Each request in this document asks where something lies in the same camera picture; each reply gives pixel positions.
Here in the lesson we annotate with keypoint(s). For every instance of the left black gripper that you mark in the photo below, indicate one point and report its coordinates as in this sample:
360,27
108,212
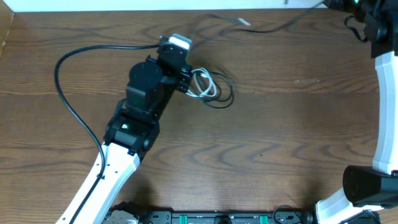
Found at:
185,79

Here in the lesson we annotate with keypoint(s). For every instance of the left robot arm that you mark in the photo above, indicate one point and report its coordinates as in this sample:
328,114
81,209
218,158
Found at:
131,131

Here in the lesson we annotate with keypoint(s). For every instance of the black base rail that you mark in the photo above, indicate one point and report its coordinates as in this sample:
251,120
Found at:
128,212

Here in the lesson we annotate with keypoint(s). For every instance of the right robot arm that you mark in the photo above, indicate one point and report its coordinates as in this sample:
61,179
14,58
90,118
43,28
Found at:
368,189

